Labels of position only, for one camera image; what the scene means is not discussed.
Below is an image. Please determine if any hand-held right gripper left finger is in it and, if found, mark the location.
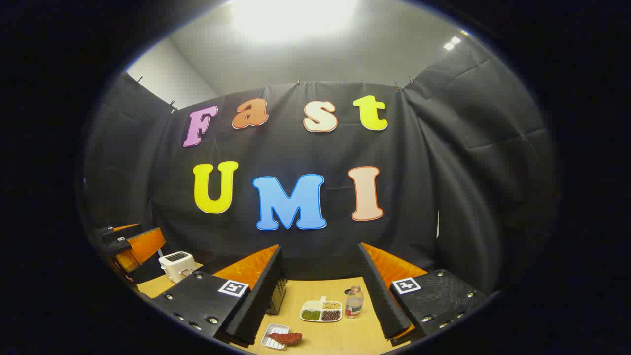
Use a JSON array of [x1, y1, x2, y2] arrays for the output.
[[150, 244, 287, 347]]

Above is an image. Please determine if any large ceiling light panel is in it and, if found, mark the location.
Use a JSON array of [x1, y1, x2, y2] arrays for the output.
[[229, 0, 358, 46]]

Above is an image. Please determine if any red meat steak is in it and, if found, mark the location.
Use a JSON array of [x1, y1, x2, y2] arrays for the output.
[[268, 332, 303, 345]]

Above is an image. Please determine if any clear plastic bottle red label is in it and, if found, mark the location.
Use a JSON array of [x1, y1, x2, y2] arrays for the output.
[[345, 285, 364, 319]]

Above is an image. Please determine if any black backdrop cloth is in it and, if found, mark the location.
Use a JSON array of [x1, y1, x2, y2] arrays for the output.
[[81, 47, 560, 302]]

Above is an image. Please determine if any white divided bean plate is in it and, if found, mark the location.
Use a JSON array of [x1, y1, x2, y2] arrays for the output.
[[300, 296, 343, 323]]

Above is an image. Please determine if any small white rectangular tray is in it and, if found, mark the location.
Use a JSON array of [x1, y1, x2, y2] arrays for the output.
[[260, 324, 290, 351]]

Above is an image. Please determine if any white toaster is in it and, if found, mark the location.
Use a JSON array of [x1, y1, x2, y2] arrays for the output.
[[158, 251, 197, 284]]

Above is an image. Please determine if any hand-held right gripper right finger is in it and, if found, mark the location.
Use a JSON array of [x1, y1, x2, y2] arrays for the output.
[[358, 242, 489, 347]]

